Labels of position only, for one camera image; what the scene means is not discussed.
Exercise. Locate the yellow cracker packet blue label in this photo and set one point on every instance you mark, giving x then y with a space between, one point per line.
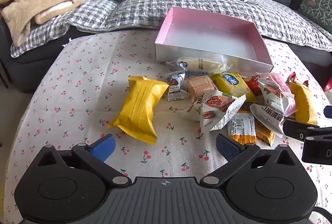
230 84

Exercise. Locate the green branch pattern pillow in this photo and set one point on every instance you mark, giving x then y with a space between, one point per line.
317 3

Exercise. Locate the white pecan nut packet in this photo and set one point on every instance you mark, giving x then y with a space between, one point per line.
217 107
269 110

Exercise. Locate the white sandwich bread packet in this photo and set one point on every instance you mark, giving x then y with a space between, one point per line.
202 64

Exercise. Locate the grey checkered quilt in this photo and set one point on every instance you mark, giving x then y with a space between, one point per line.
160 3

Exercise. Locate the clear wafer biscuit packet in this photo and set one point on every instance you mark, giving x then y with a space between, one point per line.
199 88

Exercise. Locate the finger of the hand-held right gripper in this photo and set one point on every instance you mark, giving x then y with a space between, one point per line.
295 128
329 112

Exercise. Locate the orange snack packet with barcode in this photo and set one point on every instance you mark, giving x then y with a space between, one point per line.
241 128

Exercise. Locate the red plastic stool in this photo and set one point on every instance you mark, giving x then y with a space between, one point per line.
329 88

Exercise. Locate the large ridged yellow snack packet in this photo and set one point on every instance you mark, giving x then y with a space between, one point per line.
140 110

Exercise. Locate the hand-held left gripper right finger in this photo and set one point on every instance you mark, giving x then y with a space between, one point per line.
227 147

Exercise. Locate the pink wafer packet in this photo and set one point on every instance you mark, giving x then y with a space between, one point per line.
281 84

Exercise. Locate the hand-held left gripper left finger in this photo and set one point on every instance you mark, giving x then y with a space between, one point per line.
103 147

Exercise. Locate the cherry print tablecloth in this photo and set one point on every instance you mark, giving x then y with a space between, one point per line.
77 84

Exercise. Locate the printed yellow snack packet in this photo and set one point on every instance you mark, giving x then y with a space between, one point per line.
303 102

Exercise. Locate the silver chocolate truffle packet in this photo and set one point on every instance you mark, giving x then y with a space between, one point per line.
176 89

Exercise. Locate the red candy packet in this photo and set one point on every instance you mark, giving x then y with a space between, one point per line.
253 86
293 77

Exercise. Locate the pink cardboard box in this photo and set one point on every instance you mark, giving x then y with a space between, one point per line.
207 37

